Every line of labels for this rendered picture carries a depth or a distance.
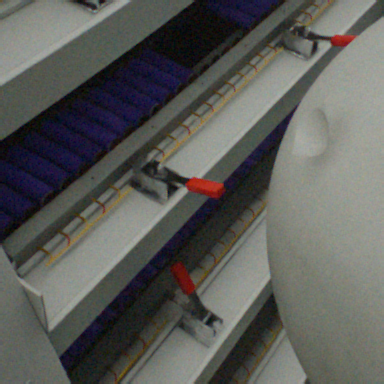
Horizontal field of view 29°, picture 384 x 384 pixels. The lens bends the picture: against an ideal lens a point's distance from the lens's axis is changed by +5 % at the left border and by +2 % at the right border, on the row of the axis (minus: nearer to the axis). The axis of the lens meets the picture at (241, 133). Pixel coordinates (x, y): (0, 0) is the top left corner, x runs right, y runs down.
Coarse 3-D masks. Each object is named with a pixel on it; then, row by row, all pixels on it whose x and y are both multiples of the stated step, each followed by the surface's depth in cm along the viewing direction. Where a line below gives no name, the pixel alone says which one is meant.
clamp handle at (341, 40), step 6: (306, 30) 80; (306, 36) 81; (312, 36) 81; (318, 36) 81; (324, 36) 80; (330, 36) 80; (336, 36) 79; (342, 36) 79; (348, 36) 78; (354, 36) 78; (324, 42) 80; (330, 42) 79; (336, 42) 79; (342, 42) 78; (348, 42) 78
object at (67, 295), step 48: (336, 0) 90; (144, 48) 81; (336, 48) 86; (240, 96) 76; (288, 96) 79; (192, 144) 71; (240, 144) 73; (192, 192) 67; (0, 240) 61; (96, 240) 62; (144, 240) 63; (48, 288) 58; (96, 288) 59; (48, 336) 56
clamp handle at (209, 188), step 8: (160, 168) 64; (160, 176) 65; (168, 176) 64; (176, 176) 64; (184, 176) 64; (176, 184) 63; (184, 184) 63; (192, 184) 62; (200, 184) 62; (208, 184) 62; (216, 184) 61; (200, 192) 62; (208, 192) 61; (216, 192) 60
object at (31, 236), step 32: (288, 0) 86; (256, 32) 81; (224, 64) 76; (192, 96) 72; (224, 96) 75; (160, 128) 69; (128, 160) 66; (160, 160) 68; (64, 192) 62; (96, 192) 64; (128, 192) 65; (32, 224) 60; (64, 224) 62
